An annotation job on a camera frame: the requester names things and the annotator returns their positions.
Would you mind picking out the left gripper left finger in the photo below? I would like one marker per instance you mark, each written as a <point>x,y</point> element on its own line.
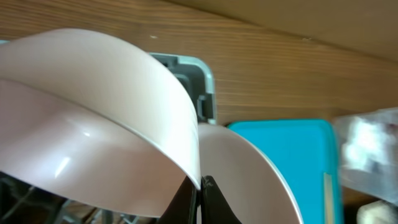
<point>183,207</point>

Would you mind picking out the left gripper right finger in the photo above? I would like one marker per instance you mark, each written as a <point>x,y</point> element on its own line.
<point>214,207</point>

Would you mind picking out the large white plate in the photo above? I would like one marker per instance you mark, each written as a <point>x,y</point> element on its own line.
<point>251,184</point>

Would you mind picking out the small pink-white bowl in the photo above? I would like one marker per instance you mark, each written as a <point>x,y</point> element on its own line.
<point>93,118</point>

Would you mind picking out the white napkin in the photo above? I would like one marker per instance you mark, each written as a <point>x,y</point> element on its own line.
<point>367,143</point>

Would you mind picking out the grey plastic dishwasher rack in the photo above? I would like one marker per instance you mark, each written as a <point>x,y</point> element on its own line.
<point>24,203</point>

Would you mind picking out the clear plastic waste bin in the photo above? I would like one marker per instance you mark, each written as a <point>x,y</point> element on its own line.
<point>381,182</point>

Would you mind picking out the teal plastic serving tray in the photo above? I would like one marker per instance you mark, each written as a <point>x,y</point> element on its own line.
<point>303,150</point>

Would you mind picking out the right wooden chopstick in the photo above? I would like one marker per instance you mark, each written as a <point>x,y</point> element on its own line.
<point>328,199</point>

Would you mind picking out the pile of rice scraps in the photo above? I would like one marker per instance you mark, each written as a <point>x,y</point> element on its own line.
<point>379,212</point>

